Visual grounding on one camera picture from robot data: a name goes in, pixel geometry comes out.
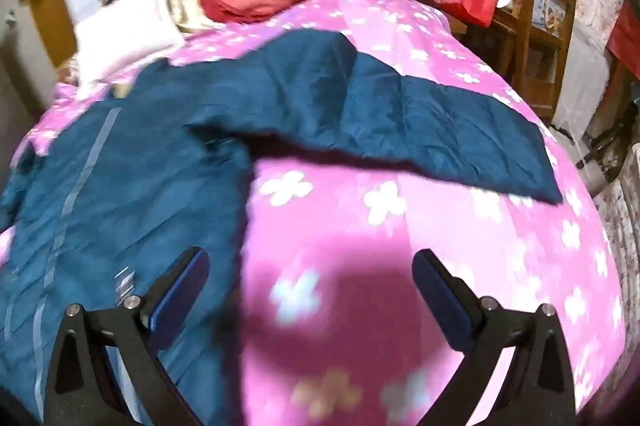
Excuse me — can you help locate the white pillow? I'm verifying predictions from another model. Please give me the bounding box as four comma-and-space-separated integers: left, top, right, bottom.
74, 0, 187, 84

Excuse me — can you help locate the grey refrigerator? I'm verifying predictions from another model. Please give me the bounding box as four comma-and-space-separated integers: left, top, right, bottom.
0, 13, 46, 147

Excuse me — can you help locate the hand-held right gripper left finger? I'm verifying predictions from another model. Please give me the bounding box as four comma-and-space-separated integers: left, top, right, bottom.
47, 247, 211, 426

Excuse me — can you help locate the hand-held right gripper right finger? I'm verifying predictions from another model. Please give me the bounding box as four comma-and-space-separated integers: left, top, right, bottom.
412, 248, 576, 426

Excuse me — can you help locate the blue down jacket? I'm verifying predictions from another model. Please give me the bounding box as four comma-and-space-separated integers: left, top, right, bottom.
0, 28, 565, 426

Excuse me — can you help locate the wooden chair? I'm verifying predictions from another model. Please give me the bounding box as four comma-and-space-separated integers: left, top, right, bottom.
452, 0, 578, 122

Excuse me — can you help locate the pink floral bed sheet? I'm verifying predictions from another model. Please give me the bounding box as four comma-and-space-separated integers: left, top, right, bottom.
0, 0, 628, 426

